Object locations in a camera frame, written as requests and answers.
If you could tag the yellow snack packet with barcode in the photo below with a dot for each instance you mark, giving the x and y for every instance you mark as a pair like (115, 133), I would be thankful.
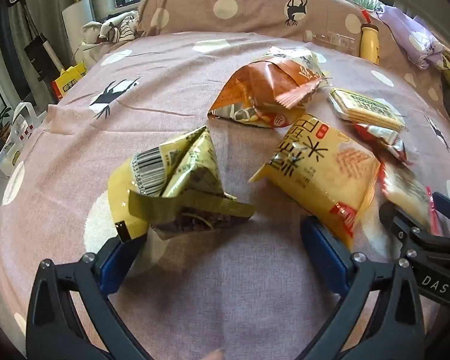
(187, 165)

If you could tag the white rolled board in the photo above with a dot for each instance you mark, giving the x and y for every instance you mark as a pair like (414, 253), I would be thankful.
(77, 18)

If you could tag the white striped cloth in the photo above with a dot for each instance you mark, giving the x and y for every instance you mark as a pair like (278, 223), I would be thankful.
(116, 30)

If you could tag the white tote bag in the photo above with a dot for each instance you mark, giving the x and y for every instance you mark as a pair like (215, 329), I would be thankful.
(18, 135)

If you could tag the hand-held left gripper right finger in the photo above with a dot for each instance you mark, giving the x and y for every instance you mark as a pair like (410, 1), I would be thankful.
(322, 255)

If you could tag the yellow box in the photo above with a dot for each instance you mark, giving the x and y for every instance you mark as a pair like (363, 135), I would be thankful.
(69, 82)

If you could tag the black stand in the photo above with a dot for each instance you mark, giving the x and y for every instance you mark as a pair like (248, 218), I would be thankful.
(39, 56)

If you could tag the red snack packet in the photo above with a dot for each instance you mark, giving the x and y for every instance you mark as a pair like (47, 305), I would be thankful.
(382, 135)

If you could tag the purple cloth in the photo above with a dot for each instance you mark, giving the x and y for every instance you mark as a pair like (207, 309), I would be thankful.
(408, 30)

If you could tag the yellow rice cracker bag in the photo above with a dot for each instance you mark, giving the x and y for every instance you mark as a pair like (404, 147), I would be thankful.
(322, 172)

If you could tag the clear packet with red edge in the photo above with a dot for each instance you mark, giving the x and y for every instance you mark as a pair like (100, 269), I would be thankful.
(401, 187)

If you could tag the biscuit packet with green label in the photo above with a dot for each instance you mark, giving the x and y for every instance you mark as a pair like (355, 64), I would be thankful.
(363, 107)

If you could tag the orange snack bag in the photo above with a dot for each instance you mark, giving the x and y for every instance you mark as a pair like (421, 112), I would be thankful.
(255, 82)

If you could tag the pink polka dot bed sheet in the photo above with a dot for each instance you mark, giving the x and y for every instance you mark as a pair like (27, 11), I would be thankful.
(172, 82)

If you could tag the yellow bottle with red straw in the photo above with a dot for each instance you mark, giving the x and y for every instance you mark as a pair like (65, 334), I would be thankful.
(370, 45)

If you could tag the clear plastic bottle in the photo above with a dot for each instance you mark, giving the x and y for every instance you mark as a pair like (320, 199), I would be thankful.
(333, 39)

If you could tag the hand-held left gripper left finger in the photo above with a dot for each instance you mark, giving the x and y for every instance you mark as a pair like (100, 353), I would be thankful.
(114, 266)

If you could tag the green yellow snack packet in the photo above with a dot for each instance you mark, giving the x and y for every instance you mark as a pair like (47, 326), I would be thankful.
(311, 65)

